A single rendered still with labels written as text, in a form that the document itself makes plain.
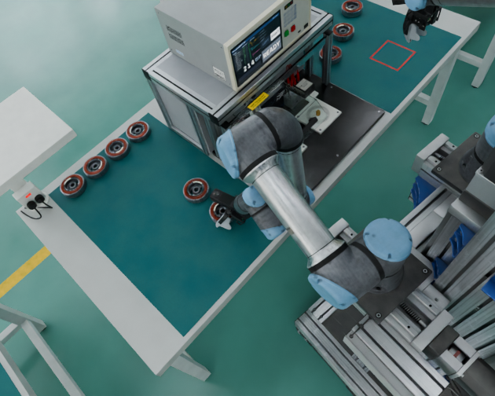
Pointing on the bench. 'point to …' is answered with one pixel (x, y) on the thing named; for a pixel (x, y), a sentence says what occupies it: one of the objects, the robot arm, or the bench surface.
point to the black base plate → (335, 130)
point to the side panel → (179, 117)
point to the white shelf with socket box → (20, 148)
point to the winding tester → (226, 31)
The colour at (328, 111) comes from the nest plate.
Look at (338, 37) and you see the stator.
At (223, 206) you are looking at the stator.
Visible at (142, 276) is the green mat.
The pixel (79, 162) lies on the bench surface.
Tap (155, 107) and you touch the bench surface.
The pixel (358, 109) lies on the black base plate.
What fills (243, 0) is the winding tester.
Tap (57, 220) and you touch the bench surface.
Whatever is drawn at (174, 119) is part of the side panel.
